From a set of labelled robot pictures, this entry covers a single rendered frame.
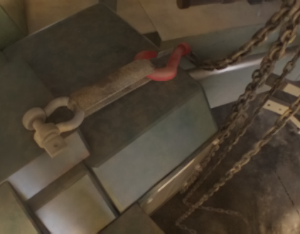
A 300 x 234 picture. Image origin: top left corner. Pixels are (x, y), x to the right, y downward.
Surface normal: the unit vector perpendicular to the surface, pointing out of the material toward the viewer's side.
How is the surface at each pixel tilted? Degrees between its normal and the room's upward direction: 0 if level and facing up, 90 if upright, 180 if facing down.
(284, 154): 0
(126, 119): 0
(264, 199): 0
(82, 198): 45
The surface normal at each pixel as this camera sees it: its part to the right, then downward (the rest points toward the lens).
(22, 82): 0.12, -0.51
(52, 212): 0.56, 0.12
